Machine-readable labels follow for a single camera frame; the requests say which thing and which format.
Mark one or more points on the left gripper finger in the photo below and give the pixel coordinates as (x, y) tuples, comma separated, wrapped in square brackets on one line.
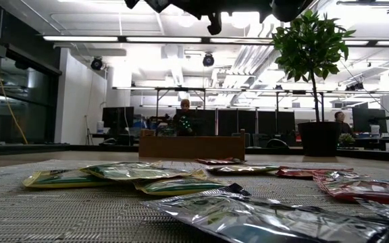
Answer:
[(214, 23)]

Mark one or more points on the green-silver packet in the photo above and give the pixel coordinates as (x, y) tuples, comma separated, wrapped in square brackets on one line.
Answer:
[(241, 169)]

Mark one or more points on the green tea packet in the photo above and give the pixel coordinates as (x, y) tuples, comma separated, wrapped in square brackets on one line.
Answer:
[(177, 186)]

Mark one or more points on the yellow lemon tea packet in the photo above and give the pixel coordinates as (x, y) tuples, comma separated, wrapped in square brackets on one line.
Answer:
[(130, 171), (63, 179)]

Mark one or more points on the silver foil packet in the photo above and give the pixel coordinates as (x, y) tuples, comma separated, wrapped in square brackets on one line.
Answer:
[(248, 219)]

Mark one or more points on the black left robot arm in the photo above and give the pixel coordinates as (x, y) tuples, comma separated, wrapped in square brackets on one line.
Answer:
[(157, 5)]

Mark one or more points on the black round ceiling fixture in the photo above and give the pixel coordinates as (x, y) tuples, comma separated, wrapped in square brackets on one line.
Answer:
[(97, 64), (208, 60)]

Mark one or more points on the black ceiling track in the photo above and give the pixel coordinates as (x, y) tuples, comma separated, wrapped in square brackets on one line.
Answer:
[(366, 2)]

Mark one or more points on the person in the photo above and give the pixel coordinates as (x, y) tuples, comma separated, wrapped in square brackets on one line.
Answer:
[(185, 104), (340, 117)]

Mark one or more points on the black partition panel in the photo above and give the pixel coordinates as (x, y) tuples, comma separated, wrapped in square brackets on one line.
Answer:
[(247, 121), (205, 121), (267, 121), (227, 121), (286, 121)]

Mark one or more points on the wooden three-compartment organizer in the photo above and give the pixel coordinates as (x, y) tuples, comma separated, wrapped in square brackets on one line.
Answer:
[(194, 148)]

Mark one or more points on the green potted plant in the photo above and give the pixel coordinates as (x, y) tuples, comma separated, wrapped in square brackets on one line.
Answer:
[(317, 138)]

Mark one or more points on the black desktop monitor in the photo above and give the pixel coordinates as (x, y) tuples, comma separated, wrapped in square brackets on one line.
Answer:
[(366, 119), (118, 117)]

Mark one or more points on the black office chair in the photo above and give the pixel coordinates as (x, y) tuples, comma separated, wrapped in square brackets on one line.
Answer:
[(277, 143)]

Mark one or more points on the small green desk plant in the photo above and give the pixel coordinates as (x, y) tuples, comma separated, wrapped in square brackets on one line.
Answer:
[(346, 139)]

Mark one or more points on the white cup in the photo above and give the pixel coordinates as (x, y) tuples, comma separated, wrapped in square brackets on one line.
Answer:
[(375, 131)]

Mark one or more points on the white container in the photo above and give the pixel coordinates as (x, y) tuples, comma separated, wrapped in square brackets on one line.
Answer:
[(100, 127)]

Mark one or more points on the grey woven table mat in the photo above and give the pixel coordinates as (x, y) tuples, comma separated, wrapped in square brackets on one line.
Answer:
[(79, 216)]

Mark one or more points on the black overhead rail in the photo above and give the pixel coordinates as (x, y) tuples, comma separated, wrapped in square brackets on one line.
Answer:
[(181, 89)]

